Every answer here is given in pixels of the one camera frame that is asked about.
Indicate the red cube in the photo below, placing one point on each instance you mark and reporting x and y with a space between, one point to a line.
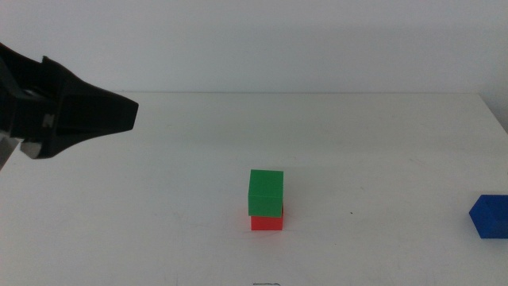
266 224

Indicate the green cube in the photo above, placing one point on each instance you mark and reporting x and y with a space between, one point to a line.
265 194

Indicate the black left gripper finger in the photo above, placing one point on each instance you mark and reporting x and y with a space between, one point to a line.
91 115

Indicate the blue cube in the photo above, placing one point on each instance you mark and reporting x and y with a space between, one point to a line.
491 217

